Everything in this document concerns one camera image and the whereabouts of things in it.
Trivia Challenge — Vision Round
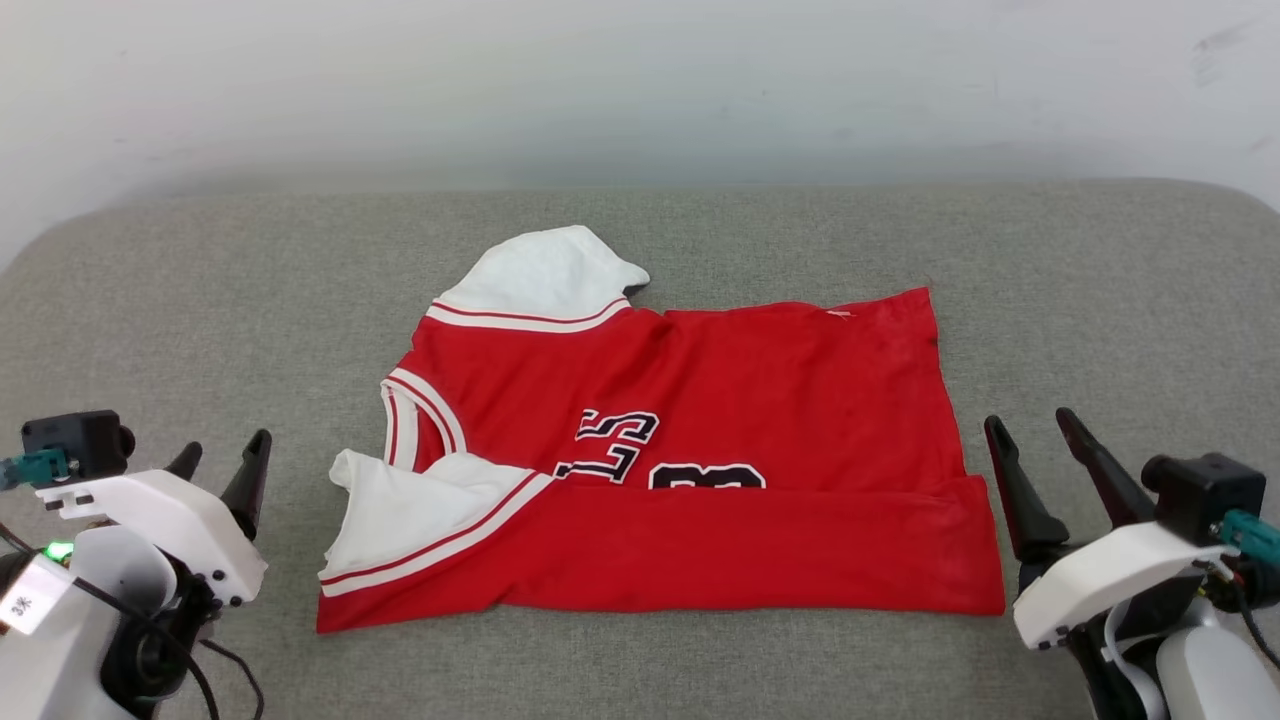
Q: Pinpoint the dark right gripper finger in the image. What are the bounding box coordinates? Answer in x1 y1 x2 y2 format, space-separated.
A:
984 414 1072 562
1056 406 1157 529

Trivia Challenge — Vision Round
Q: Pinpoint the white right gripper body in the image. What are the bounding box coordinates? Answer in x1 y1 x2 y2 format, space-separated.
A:
1012 519 1241 652

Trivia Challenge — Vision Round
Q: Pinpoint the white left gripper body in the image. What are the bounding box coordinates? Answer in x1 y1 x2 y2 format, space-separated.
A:
35 468 269 609

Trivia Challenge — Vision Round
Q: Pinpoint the red and white basketball jersey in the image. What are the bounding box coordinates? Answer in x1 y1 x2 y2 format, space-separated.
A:
316 225 1006 635

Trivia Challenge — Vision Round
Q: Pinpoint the teal left camera connector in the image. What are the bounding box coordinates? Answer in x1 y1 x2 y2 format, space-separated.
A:
0 449 77 492

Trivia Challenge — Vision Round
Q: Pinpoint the teal camera connector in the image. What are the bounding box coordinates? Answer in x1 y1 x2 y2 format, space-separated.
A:
1214 507 1280 573
0 449 77 492

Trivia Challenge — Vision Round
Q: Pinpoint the teal right camera connector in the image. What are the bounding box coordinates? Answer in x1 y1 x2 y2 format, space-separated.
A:
1214 507 1280 573

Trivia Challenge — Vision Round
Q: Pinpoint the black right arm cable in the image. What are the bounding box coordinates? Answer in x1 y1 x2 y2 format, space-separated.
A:
1205 558 1280 673

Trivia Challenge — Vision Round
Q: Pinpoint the thin black cable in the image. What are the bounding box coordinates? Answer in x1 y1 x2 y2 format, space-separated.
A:
198 636 265 720

